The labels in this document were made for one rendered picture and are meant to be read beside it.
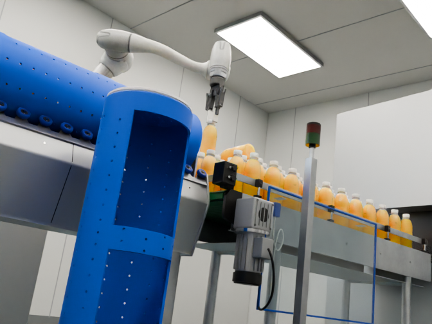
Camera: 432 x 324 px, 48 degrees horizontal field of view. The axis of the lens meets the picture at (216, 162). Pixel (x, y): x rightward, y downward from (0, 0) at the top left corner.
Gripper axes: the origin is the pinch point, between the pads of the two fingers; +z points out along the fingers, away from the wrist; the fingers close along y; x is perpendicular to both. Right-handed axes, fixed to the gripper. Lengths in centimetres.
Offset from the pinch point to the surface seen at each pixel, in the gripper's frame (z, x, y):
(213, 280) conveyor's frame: 78, 18, -6
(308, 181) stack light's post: 34, 18, 49
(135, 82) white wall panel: -146, 103, -294
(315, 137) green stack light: 15, 18, 51
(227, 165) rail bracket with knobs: 35, -16, 36
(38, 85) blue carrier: 28, -92, 26
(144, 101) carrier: 35, -72, 62
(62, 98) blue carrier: 29, -83, 26
